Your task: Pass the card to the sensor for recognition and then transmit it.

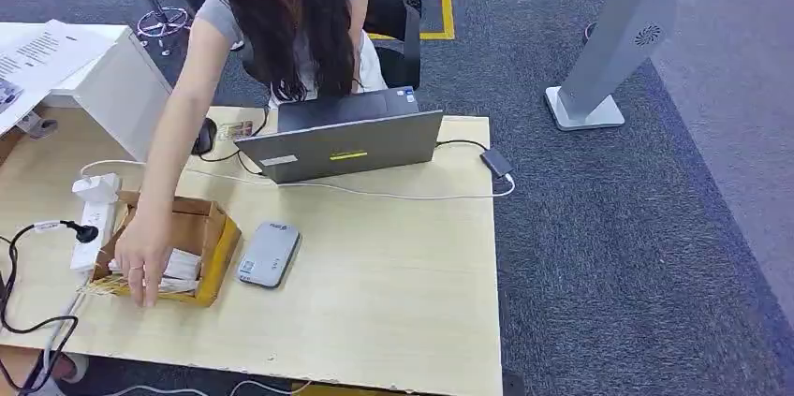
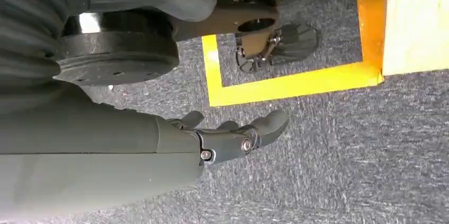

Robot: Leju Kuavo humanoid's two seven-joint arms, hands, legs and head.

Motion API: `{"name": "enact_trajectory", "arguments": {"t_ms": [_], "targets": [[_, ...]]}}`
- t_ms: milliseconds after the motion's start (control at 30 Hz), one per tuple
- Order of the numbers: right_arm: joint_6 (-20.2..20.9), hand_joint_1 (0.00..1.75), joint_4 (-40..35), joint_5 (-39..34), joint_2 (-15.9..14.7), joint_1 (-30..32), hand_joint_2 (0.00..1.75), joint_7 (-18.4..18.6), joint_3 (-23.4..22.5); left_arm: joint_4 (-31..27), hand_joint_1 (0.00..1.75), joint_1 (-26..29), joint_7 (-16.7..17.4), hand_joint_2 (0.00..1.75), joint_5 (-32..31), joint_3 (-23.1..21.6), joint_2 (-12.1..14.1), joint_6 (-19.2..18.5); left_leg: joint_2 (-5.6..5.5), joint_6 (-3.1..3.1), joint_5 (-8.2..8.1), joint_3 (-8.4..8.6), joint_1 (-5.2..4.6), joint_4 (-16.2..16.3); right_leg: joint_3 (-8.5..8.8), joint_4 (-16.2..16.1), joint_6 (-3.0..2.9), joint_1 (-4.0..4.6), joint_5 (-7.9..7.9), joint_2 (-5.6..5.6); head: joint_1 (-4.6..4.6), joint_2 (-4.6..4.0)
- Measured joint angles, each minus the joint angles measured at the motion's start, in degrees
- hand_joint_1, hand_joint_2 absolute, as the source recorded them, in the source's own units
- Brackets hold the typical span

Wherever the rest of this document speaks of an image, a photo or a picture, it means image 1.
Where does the white floor cable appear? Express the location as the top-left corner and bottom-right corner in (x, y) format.
(102, 379), (312, 396)

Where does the long white cable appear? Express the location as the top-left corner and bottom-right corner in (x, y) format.
(79, 159), (517, 202)

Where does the grey floor stand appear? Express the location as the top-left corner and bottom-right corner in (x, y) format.
(544, 0), (686, 133)

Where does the white power strip cord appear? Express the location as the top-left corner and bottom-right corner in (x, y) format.
(37, 284), (91, 396)

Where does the person's right hand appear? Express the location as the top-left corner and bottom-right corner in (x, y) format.
(114, 216), (176, 309)

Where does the wooden card box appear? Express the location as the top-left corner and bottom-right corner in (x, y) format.
(91, 190), (242, 309)

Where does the black adapter hub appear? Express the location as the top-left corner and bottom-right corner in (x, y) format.
(479, 147), (515, 180)

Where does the grey card reader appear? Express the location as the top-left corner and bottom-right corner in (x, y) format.
(236, 222), (302, 289)

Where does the white cabinet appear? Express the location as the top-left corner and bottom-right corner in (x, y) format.
(0, 22), (173, 162)

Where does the yellow floor tape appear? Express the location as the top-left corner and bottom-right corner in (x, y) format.
(367, 0), (456, 42)

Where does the black mouse cable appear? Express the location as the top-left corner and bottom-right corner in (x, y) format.
(198, 106), (271, 176)

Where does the stack of white cards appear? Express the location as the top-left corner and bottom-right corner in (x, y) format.
(108, 248), (203, 295)

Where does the black plug with cable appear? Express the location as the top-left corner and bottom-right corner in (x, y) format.
(0, 220), (100, 396)

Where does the white power strip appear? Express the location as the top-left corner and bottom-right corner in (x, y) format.
(69, 172), (122, 273)

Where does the reddish printed card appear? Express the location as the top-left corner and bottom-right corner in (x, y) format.
(216, 121), (255, 141)

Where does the grey laptop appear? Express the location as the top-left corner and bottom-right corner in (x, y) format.
(234, 86), (445, 185)

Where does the black computer mouse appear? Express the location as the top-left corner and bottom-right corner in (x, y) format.
(190, 117), (218, 157)

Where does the black hub cable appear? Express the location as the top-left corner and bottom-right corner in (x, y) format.
(435, 139), (492, 154)

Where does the printed paper sheet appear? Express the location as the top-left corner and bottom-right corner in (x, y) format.
(0, 20), (119, 137)

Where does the chrome stool base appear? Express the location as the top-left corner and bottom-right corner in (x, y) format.
(136, 0), (190, 41)

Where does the small grey bracket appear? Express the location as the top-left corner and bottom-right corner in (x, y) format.
(15, 110), (59, 140)

